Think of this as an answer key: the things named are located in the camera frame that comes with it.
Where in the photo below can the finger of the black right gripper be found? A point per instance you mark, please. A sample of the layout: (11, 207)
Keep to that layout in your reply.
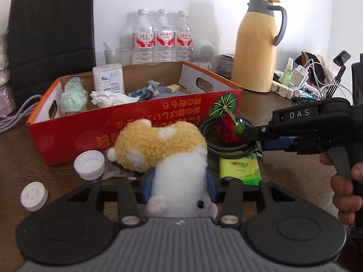
(255, 134)

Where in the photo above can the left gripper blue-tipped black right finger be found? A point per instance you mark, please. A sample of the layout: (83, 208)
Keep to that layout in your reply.
(231, 193)

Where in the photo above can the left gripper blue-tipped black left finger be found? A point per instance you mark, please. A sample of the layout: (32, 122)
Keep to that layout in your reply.
(128, 193)

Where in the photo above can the yellow white plush hamster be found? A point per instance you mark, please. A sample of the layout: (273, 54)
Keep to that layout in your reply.
(178, 154)

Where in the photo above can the person's right hand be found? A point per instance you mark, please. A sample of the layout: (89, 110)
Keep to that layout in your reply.
(343, 199)

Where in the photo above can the clear plastic wrapper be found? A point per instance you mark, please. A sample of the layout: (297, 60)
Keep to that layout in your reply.
(113, 169)

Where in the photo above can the large white bottle cap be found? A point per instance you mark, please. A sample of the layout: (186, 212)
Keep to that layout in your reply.
(90, 165)

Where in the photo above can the white power strip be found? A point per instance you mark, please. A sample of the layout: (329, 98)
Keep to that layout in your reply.
(294, 92)

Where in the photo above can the brown cloth bundle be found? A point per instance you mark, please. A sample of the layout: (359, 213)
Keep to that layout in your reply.
(319, 67)

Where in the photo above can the green spray bottle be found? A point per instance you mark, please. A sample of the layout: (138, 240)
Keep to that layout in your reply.
(285, 79)

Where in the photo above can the black phone stand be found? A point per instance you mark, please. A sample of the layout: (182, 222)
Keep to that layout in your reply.
(340, 60)

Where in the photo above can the yellow thermos jug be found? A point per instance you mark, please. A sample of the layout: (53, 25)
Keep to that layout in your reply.
(258, 39)

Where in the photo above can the small grey box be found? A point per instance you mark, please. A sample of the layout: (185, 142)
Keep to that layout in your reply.
(225, 65)

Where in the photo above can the crumpled white tissue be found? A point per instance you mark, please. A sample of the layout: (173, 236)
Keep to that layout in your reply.
(110, 99)

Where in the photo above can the small white round cap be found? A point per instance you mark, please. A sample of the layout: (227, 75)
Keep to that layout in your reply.
(34, 196)

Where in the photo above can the blue crumpled wrapper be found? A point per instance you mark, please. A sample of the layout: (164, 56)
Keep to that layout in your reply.
(149, 91)

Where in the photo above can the red cardboard box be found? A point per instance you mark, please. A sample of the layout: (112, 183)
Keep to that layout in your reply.
(60, 139)

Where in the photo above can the green puff in bag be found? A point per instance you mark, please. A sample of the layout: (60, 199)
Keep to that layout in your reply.
(74, 99)

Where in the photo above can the beige eraser block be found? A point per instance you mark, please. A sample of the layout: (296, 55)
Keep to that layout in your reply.
(172, 88)

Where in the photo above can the white robot speaker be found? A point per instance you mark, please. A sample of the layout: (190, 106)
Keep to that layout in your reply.
(202, 53)

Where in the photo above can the white cotton swab box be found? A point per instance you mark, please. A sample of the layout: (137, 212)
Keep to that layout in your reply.
(108, 78)

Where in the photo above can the right water bottle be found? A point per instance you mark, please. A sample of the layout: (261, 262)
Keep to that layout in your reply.
(183, 37)

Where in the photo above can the water bottle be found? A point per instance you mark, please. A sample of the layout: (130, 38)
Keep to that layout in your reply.
(165, 36)
(143, 38)
(183, 37)

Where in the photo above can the glass cup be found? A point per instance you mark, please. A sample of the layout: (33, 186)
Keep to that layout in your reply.
(118, 55)

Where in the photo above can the middle water bottle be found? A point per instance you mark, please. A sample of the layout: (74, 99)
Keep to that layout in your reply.
(165, 36)

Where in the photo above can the patterned purple vase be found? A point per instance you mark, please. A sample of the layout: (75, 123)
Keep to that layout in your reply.
(7, 99)

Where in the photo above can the left water bottle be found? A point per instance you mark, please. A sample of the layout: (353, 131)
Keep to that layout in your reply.
(143, 38)

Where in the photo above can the black paper bag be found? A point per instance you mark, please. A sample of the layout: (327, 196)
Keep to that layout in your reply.
(48, 39)

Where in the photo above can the white charger with cables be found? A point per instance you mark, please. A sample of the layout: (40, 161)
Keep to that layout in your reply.
(300, 77)

